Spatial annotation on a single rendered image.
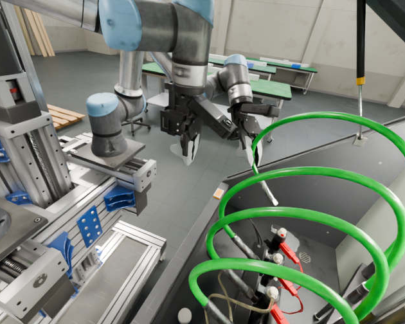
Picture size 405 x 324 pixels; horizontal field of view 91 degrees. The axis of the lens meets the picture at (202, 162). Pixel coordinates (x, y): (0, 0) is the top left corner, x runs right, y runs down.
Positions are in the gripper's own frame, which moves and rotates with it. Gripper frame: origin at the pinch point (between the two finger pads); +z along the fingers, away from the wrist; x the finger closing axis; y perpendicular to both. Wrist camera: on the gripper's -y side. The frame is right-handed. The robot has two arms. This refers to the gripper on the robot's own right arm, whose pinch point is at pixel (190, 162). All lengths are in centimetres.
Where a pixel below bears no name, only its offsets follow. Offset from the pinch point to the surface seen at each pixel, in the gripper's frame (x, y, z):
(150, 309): 25.2, -4.8, 28.1
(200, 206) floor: -95, 29, 123
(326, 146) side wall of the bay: -31.3, -34.8, -2.0
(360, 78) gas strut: -31, -34, -24
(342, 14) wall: -824, -75, -104
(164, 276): 17.1, -3.5, 28.1
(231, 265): 24.8, -19.2, -5.4
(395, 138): -3.4, -37.8, -18.2
